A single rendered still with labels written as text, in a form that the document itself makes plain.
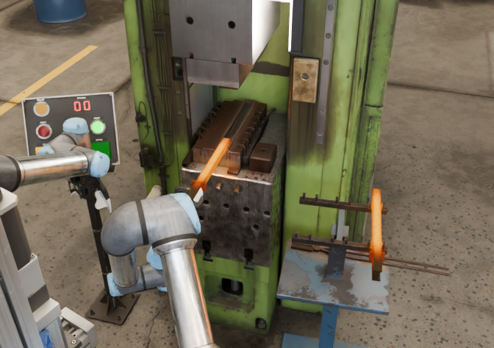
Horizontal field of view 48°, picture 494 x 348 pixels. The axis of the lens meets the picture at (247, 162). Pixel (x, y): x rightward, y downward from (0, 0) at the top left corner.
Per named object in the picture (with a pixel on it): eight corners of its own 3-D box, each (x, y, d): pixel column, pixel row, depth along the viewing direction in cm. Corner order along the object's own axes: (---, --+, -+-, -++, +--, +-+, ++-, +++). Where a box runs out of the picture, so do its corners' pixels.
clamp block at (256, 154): (270, 174, 215) (270, 160, 211) (248, 171, 217) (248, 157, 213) (277, 157, 225) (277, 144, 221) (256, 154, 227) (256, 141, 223)
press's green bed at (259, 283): (267, 338, 262) (269, 267, 235) (193, 321, 270) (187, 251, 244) (292, 258, 306) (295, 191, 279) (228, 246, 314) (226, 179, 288)
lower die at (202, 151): (240, 169, 218) (240, 151, 213) (192, 161, 222) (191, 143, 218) (266, 118, 251) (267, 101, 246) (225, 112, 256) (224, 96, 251)
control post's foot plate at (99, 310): (123, 327, 267) (120, 314, 262) (82, 317, 272) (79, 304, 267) (142, 294, 284) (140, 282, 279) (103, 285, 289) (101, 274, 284)
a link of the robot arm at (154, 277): (143, 281, 180) (140, 256, 174) (177, 273, 183) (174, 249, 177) (147, 299, 174) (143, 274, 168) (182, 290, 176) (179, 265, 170)
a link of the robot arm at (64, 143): (59, 156, 162) (84, 138, 170) (31, 147, 166) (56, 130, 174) (65, 177, 166) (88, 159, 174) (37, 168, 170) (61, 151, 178)
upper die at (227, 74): (239, 88, 198) (239, 64, 192) (187, 82, 202) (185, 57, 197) (267, 45, 231) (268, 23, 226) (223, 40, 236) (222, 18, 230)
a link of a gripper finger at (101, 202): (100, 220, 189) (85, 197, 188) (112, 210, 193) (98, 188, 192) (104, 218, 187) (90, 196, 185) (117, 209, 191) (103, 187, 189)
